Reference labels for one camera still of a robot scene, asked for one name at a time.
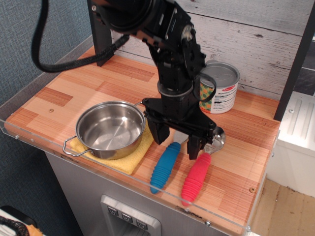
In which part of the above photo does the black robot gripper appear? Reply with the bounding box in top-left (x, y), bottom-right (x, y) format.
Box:
top-left (142, 92), bottom-right (217, 160)

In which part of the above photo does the blue handled metal fork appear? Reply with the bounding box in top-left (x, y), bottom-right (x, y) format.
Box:
top-left (150, 131), bottom-right (189, 194)

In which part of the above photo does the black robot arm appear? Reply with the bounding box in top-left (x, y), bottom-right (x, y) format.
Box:
top-left (94, 0), bottom-right (216, 160)

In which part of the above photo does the stainless steel pot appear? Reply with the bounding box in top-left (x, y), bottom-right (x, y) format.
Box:
top-left (63, 101), bottom-right (146, 160)

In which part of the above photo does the yellow folded cloth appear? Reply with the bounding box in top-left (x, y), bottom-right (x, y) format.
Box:
top-left (83, 124), bottom-right (154, 175)

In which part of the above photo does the toy food can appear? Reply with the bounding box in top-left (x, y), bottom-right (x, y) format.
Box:
top-left (199, 60), bottom-right (240, 114)

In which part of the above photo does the clear acrylic table guard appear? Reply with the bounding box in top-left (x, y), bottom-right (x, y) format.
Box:
top-left (1, 39), bottom-right (280, 236)

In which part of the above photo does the grey toy kitchen cabinet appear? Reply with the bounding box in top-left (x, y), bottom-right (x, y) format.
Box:
top-left (46, 152), bottom-right (224, 236)

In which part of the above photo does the silver dispenser button panel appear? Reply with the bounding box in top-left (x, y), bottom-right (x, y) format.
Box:
top-left (100, 195), bottom-right (161, 236)

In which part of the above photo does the white toy cabinet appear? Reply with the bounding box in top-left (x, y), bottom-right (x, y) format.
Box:
top-left (266, 92), bottom-right (315, 197)

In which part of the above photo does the orange plush object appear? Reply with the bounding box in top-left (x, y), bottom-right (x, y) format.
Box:
top-left (26, 225), bottom-right (44, 236)

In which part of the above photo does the black and white device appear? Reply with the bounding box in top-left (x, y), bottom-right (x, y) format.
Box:
top-left (0, 206), bottom-right (37, 236)

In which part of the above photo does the red handled metal spoon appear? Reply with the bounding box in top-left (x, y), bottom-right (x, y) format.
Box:
top-left (181, 127), bottom-right (225, 207)

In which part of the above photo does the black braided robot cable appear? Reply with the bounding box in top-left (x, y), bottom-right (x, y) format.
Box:
top-left (31, 0), bottom-right (130, 73)

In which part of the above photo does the dark grey left post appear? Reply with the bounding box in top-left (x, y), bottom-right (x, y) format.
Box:
top-left (87, 0), bottom-right (112, 54)

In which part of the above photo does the dark grey post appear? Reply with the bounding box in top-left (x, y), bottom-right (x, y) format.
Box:
top-left (87, 0), bottom-right (112, 54)
top-left (274, 1), bottom-right (315, 121)

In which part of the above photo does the dark grey right post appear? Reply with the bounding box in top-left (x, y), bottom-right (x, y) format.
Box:
top-left (274, 1), bottom-right (315, 121)

